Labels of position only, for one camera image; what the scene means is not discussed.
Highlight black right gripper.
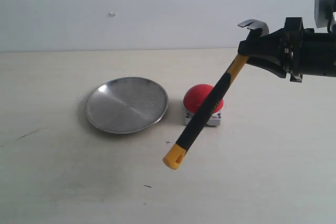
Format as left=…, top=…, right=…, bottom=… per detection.
left=238, top=17, right=331, bottom=83

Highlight yellow black claw hammer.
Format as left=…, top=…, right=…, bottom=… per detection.
left=162, top=19, right=269, bottom=170

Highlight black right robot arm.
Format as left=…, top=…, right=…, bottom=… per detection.
left=238, top=17, right=335, bottom=82

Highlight red dome push button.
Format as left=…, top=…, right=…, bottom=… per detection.
left=182, top=84, right=225, bottom=126

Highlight round steel plate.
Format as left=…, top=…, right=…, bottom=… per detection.
left=85, top=77, right=169, bottom=135

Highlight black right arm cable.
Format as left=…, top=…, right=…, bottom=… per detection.
left=325, top=18, right=336, bottom=35

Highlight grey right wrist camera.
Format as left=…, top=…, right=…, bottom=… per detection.
left=314, top=0, right=335, bottom=32

